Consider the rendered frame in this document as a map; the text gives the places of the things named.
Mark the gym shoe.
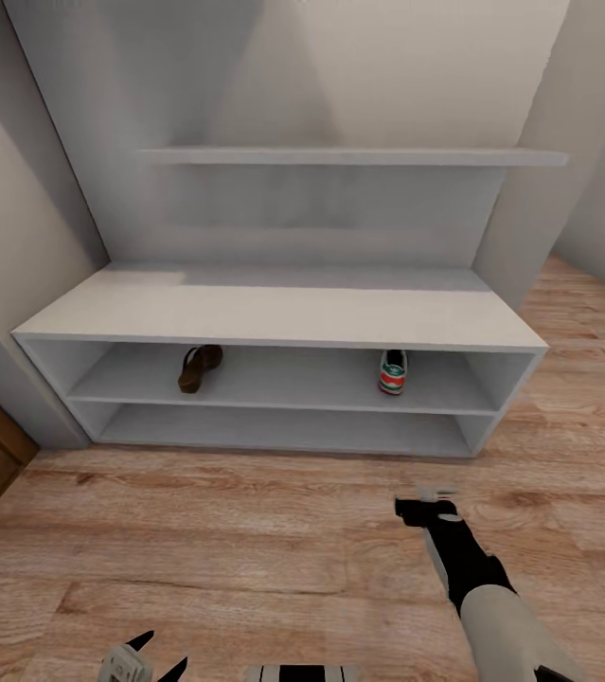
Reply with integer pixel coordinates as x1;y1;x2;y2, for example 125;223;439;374
379;350;410;395

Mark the sandal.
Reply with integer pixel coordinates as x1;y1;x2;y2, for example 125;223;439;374
178;344;222;394

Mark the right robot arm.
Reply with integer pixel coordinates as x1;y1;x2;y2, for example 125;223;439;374
396;479;593;682

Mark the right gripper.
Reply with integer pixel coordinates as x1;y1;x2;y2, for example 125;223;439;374
396;499;455;528

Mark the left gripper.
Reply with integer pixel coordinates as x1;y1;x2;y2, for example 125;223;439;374
129;632;187;682

